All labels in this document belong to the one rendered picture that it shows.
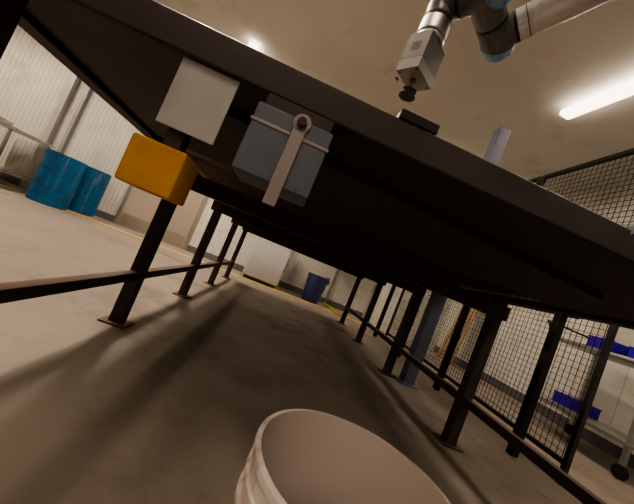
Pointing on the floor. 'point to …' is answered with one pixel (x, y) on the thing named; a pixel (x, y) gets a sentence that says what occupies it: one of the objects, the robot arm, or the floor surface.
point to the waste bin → (314, 288)
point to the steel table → (5, 141)
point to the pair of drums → (67, 184)
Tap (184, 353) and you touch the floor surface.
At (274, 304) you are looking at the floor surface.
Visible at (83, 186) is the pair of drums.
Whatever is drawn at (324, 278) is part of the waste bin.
